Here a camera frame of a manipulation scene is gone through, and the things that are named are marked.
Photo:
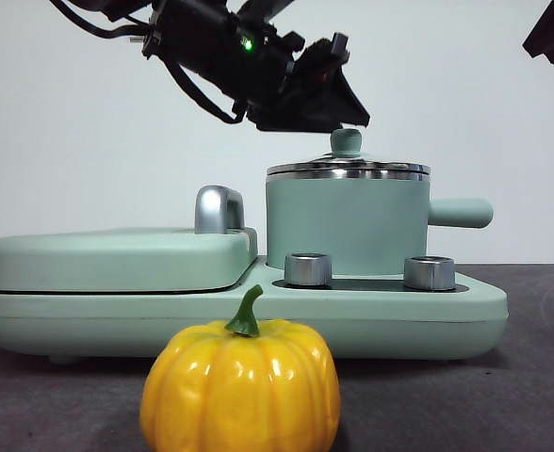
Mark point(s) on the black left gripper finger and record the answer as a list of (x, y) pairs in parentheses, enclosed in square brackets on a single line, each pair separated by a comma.
[(340, 103), (296, 124)]

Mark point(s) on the steel pot lid green knob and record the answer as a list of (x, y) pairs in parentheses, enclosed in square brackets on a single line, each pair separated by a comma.
[(347, 165)]

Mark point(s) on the yellow toy pumpkin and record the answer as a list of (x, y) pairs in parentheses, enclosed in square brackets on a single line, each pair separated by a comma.
[(239, 391)]

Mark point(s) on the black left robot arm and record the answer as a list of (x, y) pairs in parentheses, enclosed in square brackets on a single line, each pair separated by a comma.
[(211, 42)]

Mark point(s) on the silver control knob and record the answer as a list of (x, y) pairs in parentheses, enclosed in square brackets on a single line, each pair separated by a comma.
[(428, 273), (307, 270)]

